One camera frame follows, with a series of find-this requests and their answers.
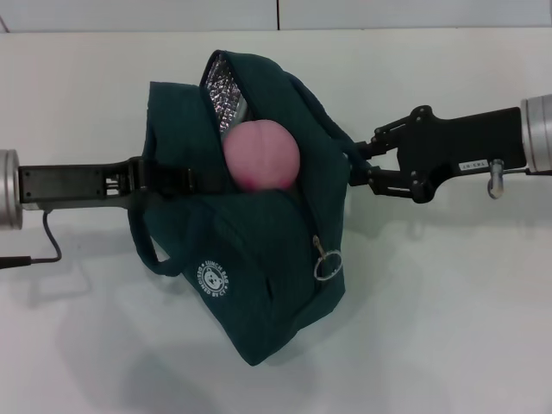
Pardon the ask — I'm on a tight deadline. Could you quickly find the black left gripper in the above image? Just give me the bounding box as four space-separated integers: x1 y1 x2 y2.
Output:
16 156 229 209

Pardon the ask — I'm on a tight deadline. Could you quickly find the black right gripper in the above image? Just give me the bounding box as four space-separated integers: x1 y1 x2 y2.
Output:
349 104 530 204

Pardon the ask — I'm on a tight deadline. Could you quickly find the pink peach bun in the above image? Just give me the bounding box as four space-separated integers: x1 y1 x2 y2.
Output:
223 119 301 191

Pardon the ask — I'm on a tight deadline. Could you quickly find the dark teal lunch bag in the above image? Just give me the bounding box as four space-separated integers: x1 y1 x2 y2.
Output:
128 49 376 367

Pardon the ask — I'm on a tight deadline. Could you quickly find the dark left arm cable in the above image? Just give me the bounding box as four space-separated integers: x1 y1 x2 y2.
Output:
0 210 62 269

